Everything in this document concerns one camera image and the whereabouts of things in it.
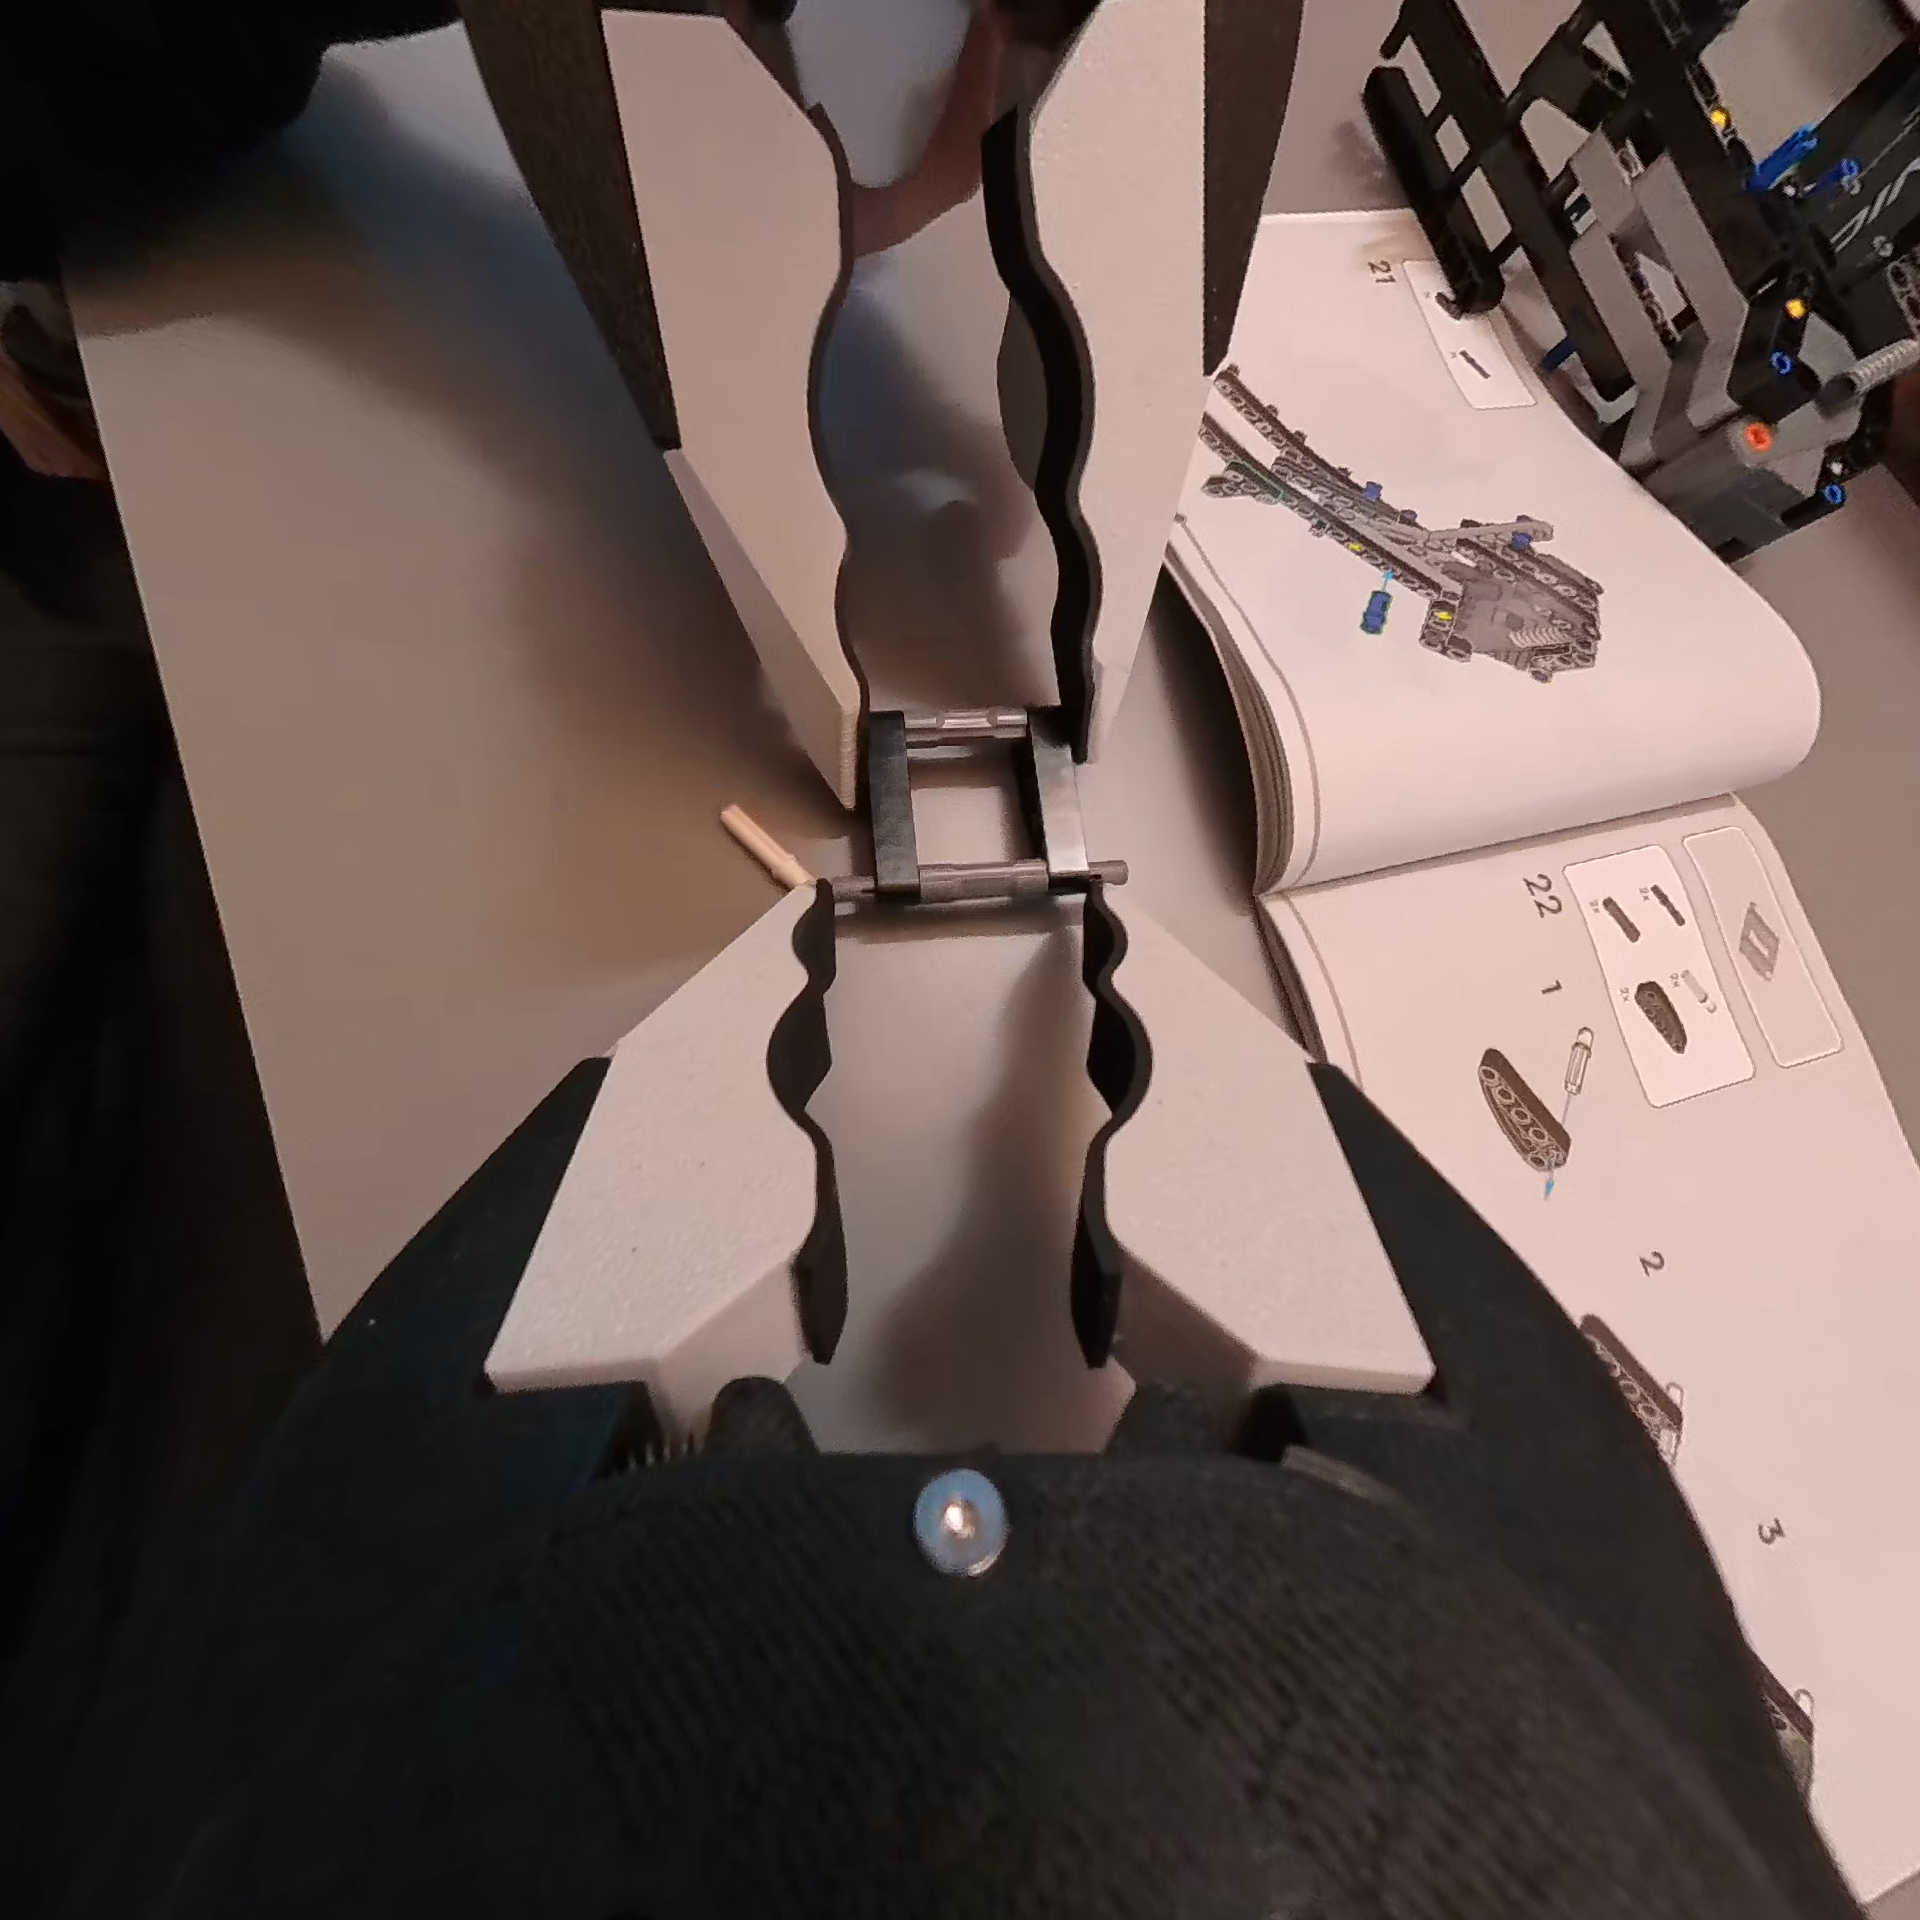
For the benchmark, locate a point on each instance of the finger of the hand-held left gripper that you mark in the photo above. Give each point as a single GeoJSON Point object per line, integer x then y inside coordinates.
{"type": "Point", "coordinates": [1141, 300]}
{"type": "Point", "coordinates": [720, 300]}

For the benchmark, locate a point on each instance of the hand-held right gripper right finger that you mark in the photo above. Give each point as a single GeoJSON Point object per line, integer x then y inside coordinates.
{"type": "Point", "coordinates": [1260, 1201]}

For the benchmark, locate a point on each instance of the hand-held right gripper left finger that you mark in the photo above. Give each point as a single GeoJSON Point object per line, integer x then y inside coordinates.
{"type": "Point", "coordinates": [661, 1201]}

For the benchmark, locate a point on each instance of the small tan brick pin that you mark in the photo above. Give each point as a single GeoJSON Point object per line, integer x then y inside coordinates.
{"type": "Point", "coordinates": [757, 833]}

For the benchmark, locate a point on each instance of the black brick frame grey axles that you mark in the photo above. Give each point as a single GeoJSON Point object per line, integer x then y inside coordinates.
{"type": "Point", "coordinates": [898, 810]}

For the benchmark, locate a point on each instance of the grey desk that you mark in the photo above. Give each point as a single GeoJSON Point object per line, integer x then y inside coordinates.
{"type": "Point", "coordinates": [452, 675]}

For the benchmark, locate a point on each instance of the person's left hand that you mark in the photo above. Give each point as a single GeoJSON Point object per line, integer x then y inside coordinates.
{"type": "Point", "coordinates": [946, 202]}

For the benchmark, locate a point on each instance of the black grey brick truck chassis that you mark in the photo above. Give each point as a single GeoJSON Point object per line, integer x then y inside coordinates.
{"type": "Point", "coordinates": [1694, 389]}

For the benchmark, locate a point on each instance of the person's dark clothing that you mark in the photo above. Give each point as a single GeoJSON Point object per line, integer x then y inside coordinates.
{"type": "Point", "coordinates": [91, 1050]}

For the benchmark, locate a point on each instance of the open instruction booklet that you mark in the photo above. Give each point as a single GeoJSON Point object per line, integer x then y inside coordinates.
{"type": "Point", "coordinates": [1651, 721]}

